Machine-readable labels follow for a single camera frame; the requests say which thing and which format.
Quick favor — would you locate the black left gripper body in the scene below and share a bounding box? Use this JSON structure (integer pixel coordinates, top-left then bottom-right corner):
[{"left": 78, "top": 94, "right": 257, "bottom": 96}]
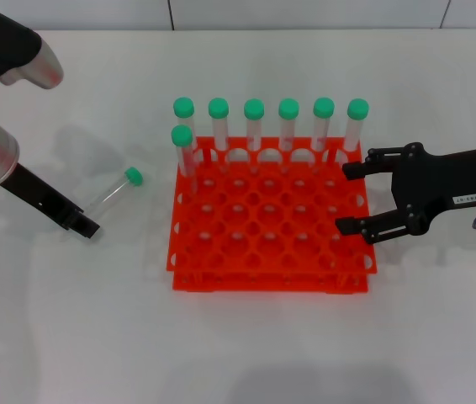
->
[{"left": 0, "top": 162, "right": 85, "bottom": 231}]

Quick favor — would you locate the clear green-capped test tube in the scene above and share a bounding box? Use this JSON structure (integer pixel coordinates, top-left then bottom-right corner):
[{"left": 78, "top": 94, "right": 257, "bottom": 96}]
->
[
  {"left": 207, "top": 97, "right": 230, "bottom": 173},
  {"left": 170, "top": 124, "right": 199, "bottom": 194},
  {"left": 343, "top": 98, "right": 370, "bottom": 165},
  {"left": 84, "top": 166, "right": 145, "bottom": 218},
  {"left": 172, "top": 96, "right": 197, "bottom": 169},
  {"left": 243, "top": 98, "right": 266, "bottom": 173},
  {"left": 312, "top": 96, "right": 336, "bottom": 173},
  {"left": 278, "top": 98, "right": 300, "bottom": 173}
]

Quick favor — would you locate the orange test tube rack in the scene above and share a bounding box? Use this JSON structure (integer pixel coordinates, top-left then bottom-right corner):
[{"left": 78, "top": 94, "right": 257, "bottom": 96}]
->
[{"left": 165, "top": 136, "right": 378, "bottom": 295}]

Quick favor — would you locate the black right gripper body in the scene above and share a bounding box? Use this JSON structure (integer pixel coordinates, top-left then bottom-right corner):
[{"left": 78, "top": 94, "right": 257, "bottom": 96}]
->
[{"left": 389, "top": 141, "right": 476, "bottom": 236}]

